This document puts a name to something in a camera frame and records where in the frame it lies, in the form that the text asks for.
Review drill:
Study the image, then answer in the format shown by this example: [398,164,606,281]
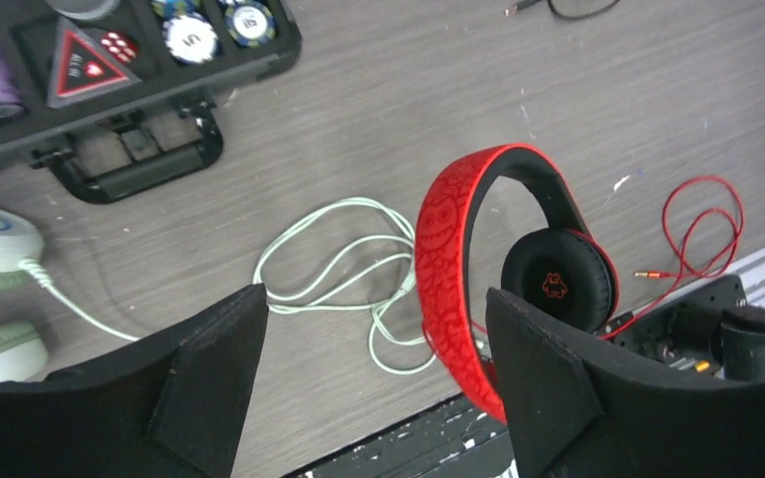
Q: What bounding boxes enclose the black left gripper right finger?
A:
[486,289,765,477]

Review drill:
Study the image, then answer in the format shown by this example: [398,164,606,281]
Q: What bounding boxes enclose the red triangular dealer button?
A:
[47,17,141,109]

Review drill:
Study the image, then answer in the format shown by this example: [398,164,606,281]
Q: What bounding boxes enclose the white poker chip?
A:
[162,12,219,65]

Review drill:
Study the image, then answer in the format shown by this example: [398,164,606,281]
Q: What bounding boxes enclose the red headphones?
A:
[414,143,620,422]

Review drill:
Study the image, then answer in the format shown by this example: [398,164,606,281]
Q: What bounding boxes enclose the red dice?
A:
[99,31,138,64]

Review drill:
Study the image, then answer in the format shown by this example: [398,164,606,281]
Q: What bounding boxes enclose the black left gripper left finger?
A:
[0,285,268,477]

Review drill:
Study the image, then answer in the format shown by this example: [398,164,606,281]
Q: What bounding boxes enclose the blue yellow poker chip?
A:
[224,1,277,48]

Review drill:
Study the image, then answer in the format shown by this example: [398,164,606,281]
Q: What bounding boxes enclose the black headphone cable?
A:
[504,0,623,22]

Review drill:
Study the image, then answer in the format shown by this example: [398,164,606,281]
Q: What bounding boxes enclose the mint green headphone cable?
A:
[19,196,438,376]

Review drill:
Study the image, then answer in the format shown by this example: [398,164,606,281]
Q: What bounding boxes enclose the red headphone cable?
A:
[597,175,745,342]

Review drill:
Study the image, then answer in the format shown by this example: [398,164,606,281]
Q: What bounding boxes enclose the black poker chip case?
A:
[0,1,303,204]

